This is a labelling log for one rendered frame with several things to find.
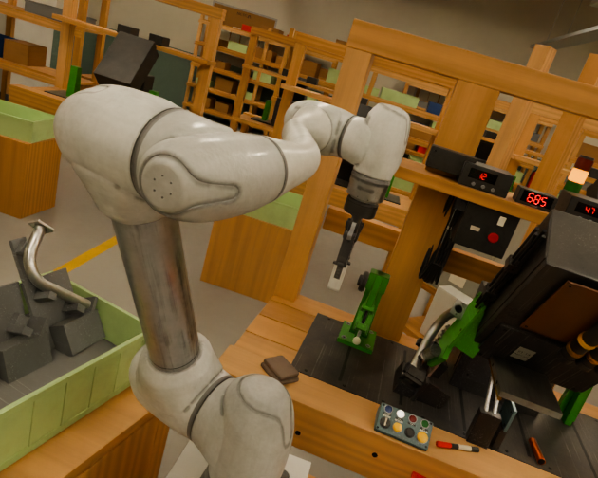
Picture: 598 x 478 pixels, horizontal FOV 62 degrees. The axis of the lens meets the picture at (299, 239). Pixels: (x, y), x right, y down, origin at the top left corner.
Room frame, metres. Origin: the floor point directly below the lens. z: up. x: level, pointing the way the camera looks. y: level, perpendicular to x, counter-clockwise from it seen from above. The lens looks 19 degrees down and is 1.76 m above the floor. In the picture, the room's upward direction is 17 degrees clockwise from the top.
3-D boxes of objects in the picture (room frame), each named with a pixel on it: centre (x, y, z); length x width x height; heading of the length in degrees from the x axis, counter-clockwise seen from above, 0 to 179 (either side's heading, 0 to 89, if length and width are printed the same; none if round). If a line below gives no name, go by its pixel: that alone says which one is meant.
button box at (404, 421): (1.16, -0.43, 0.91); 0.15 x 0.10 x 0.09; 81
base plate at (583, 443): (1.43, -0.66, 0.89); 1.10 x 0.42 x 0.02; 81
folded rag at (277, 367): (1.26, -0.06, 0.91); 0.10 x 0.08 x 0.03; 41
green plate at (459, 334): (1.38, -0.58, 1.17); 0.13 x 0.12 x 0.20; 81
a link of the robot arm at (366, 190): (1.11, -0.11, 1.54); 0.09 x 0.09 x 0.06
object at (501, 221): (1.65, -0.59, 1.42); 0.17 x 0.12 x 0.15; 81
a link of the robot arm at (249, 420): (0.83, -0.02, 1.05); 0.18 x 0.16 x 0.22; 65
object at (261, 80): (11.12, 1.80, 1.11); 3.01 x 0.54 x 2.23; 86
